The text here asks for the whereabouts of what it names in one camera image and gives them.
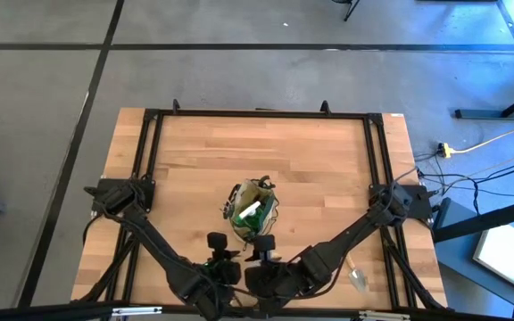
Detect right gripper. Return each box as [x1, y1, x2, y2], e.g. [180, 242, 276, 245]
[243, 235, 303, 300]

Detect wide trowel wooden handle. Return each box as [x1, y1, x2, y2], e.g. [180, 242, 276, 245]
[344, 254, 369, 294]

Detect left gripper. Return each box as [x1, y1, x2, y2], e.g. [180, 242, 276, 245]
[203, 231, 243, 292]

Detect dark computer desk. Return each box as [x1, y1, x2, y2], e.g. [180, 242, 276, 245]
[430, 194, 514, 309]

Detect yellow cord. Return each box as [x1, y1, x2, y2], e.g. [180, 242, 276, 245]
[451, 115, 514, 155]

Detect beige green gardening bag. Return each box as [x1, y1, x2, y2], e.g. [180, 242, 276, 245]
[221, 175, 281, 245]

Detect black floor cable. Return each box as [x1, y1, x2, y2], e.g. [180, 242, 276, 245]
[412, 151, 514, 216]

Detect blue metal table frame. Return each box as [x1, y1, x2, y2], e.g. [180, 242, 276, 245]
[454, 0, 514, 121]

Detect green spray bottle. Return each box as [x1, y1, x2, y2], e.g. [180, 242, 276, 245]
[236, 200, 270, 229]

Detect black chair base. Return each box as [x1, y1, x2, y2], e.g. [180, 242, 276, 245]
[331, 0, 361, 22]

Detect black aluminium table frame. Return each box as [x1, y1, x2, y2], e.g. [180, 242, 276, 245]
[76, 98, 452, 313]

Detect black front frame beam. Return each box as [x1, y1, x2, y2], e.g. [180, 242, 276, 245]
[0, 300, 514, 321]

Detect pruning shears with wrist strap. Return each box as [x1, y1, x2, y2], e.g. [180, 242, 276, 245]
[254, 175, 278, 191]

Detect white glowing panel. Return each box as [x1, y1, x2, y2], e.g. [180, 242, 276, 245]
[471, 222, 514, 290]

